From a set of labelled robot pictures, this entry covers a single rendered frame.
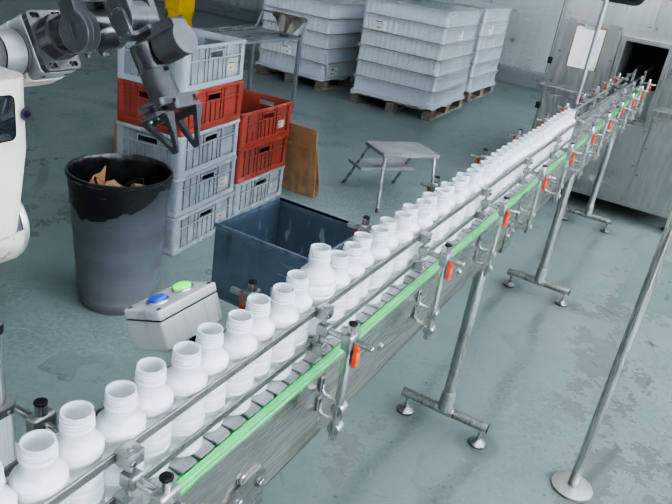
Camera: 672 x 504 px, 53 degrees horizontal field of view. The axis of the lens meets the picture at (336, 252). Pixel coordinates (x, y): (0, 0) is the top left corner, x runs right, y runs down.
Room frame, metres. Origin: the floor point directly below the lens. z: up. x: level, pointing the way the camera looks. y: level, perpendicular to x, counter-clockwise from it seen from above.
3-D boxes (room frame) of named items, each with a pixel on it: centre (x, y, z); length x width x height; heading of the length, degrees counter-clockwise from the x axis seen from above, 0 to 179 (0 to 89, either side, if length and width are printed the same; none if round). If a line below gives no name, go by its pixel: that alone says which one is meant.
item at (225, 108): (3.64, 0.95, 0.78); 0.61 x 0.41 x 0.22; 161
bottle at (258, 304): (0.92, 0.11, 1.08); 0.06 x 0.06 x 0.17
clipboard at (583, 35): (5.43, -1.61, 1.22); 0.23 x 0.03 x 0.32; 64
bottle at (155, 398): (0.71, 0.21, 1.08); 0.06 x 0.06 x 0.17
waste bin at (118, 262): (2.78, 0.98, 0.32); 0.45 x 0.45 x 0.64
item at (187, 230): (3.63, 0.95, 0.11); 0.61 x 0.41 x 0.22; 160
